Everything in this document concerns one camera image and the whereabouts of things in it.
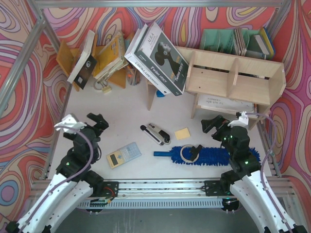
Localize spiral notebook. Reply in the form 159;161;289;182
197;95;258;115

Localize light wooden bookshelf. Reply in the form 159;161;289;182
145;46;287;131

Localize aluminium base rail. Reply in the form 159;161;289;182
31;177;294;213

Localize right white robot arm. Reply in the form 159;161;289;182
201;113;307;233

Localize yellow sticky note pad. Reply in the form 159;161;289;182
174;128;190;140

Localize brass padlock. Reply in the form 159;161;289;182
93;81;112;94

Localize blue yellow book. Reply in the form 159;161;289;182
258;27;276;60

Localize green desk organizer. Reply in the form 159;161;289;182
199;29;269;60

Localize Twins story book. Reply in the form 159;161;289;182
134;22;189;96

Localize masking tape roll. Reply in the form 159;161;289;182
180;145;203;164

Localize yellow calculator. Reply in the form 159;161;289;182
106;142;141;169

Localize blue microfiber duster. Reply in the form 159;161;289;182
153;145;259;167

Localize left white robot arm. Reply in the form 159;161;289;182
5;113;109;233

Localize beige black stapler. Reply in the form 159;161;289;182
147;123;171;145

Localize white Czekolada book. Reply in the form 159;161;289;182
124;24;171;95

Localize black white paperback book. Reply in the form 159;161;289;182
67;30;97;89

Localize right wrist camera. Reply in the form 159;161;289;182
228;111;249;129

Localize yellow wooden book stand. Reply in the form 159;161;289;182
56;30;132;91

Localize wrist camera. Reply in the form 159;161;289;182
228;111;249;129
54;114;86;134

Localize stack of yellow books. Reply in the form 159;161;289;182
93;31;128;82

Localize brown notebooks in organizer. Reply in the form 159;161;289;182
234;27;247;56

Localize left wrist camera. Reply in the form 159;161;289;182
54;114;86;134

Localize pens in cup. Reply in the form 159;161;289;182
126;66;140;86

